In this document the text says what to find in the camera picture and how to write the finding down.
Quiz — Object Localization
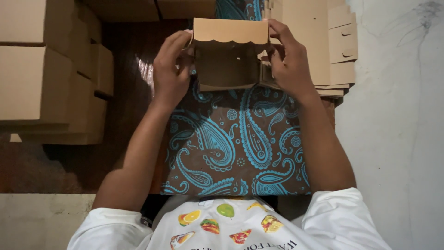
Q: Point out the scalloped brown cardboard box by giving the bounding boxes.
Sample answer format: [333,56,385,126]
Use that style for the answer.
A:
[189,17,271,92]

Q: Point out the stack of flat cardboard blanks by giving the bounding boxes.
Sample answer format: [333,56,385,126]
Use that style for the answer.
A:
[258,0,359,98]

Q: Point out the person's left hand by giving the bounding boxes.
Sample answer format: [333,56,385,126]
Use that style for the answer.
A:
[153,29,195,111]

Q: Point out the small closed cardboard box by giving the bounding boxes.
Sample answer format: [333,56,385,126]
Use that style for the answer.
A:
[90,43,114,97]

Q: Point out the brown and blue paisley cloth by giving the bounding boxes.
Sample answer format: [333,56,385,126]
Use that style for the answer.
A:
[160,0,313,196]

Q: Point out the white fruit print T-shirt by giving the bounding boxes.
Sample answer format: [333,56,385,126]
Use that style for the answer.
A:
[67,187,393,250]

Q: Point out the person's right hand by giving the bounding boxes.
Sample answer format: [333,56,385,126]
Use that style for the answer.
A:
[262,18,318,105]

